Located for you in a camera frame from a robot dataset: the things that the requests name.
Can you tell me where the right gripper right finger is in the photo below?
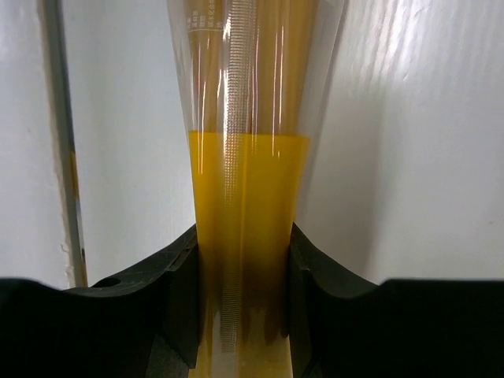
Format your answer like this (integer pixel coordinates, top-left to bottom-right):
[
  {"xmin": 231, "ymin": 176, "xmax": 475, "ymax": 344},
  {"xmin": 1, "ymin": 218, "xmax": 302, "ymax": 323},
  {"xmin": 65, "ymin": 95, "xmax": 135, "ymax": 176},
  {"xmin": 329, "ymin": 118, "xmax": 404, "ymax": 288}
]
[{"xmin": 288, "ymin": 228, "xmax": 503, "ymax": 377}]

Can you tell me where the yellow spaghetti bag table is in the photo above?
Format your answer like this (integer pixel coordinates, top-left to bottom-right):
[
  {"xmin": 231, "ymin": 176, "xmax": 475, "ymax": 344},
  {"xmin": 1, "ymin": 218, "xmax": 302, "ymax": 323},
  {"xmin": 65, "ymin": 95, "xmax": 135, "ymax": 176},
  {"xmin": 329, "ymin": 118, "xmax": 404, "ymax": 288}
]
[{"xmin": 168, "ymin": 1, "xmax": 343, "ymax": 377}]

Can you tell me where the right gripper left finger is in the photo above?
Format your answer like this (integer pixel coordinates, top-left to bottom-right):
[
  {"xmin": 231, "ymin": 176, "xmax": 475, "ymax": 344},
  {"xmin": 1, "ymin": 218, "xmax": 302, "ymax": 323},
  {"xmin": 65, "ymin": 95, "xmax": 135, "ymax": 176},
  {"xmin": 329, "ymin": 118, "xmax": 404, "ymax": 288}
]
[{"xmin": 1, "ymin": 228, "xmax": 199, "ymax": 377}]

